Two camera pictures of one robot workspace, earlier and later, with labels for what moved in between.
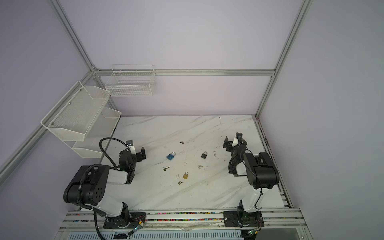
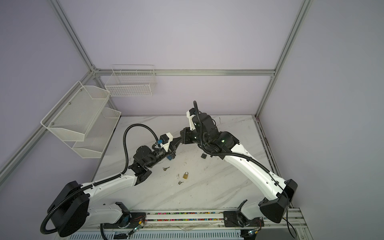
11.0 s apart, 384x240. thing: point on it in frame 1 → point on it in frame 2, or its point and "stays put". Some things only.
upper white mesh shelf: (71, 118) stays put
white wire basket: (127, 80) stays put
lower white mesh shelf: (97, 137) stays put
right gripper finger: (227, 144) → (187, 136)
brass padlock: (185, 175) stays put
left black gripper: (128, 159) → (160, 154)
